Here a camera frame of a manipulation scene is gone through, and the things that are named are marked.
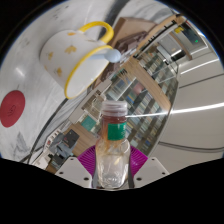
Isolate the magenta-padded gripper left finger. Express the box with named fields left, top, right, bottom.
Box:
left=54, top=145, right=101, bottom=188

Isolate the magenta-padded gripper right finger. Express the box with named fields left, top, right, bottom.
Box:
left=127, top=145, right=170, bottom=188

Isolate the clear plastic bottle white cap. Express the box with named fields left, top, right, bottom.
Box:
left=94, top=99, right=132, bottom=190

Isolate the dark grey architectural model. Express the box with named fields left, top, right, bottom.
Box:
left=49, top=128, right=81, bottom=168

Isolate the wide bookshelf full of books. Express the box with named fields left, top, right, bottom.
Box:
left=79, top=68, right=173, bottom=156

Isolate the white architectural model with ramp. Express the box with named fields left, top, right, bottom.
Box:
left=68, top=88, right=108, bottom=126

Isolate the long ceiling light strip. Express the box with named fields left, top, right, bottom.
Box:
left=128, top=101, right=224, bottom=118

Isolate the flat round red coaster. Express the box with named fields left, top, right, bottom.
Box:
left=0, top=89, right=27, bottom=129

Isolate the bookshelf behind glass partition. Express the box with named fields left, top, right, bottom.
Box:
left=136, top=43, right=178, bottom=88

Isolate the white mug yellow rim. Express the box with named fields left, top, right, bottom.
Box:
left=39, top=20, right=115, bottom=100

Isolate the light blue spoon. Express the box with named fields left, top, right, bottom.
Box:
left=89, top=48, right=123, bottom=64

